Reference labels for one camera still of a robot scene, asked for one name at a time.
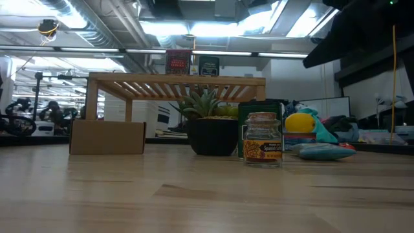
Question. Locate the black spice tin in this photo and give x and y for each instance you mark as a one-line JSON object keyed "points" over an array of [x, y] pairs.
{"points": [[255, 108], [209, 66]]}

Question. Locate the wooden slatted shelf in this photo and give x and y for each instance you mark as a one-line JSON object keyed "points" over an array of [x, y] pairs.
{"points": [[174, 79]]}

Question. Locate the red spice tin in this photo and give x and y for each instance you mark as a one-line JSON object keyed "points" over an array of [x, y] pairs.
{"points": [[178, 61]]}

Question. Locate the glass spice jar with cork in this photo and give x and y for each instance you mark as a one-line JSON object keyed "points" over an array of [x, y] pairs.
{"points": [[262, 152]]}

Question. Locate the brown cardboard box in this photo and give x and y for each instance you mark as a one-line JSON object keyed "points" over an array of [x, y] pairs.
{"points": [[106, 137]]}

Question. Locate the background black robot arm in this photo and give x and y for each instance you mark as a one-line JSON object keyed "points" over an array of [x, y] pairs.
{"points": [[53, 111], [19, 124]]}

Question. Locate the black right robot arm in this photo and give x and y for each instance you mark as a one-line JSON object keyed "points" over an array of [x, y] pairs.
{"points": [[355, 29]]}

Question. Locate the succulent plant in black pot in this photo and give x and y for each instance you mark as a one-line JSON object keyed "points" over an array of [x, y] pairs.
{"points": [[211, 137]]}

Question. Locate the stack of papers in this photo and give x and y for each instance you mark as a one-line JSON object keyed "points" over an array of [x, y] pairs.
{"points": [[171, 133]]}

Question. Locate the white box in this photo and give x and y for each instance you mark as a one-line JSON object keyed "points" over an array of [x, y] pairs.
{"points": [[142, 113]]}

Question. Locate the yellow lemon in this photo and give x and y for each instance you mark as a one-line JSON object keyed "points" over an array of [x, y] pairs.
{"points": [[299, 123]]}

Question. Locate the small tin can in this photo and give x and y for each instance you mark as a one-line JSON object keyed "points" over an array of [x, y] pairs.
{"points": [[299, 139]]}

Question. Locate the pile of clothing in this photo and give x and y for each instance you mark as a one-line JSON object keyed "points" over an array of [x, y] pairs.
{"points": [[323, 129]]}

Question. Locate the flat silver spice pouch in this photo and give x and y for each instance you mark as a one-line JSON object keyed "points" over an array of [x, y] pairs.
{"points": [[323, 152]]}

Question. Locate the long ceiling light bar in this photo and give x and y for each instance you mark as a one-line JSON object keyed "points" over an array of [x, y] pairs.
{"points": [[90, 50]]}

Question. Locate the orange candy wrapper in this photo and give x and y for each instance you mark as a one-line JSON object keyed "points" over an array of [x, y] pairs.
{"points": [[347, 146]]}

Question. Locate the black stand pole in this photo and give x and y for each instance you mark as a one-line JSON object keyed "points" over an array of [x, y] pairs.
{"points": [[38, 97]]}

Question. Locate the clear plastic bag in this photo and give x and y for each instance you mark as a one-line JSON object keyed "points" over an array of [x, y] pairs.
{"points": [[378, 137]]}

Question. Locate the white lamp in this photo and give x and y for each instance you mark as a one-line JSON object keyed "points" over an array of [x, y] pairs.
{"points": [[388, 98]]}

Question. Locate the white panel with dark frame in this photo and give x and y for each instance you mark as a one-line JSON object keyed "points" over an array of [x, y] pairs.
{"points": [[330, 106]]}

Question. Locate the black ceiling camera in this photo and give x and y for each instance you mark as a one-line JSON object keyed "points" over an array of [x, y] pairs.
{"points": [[48, 26]]}

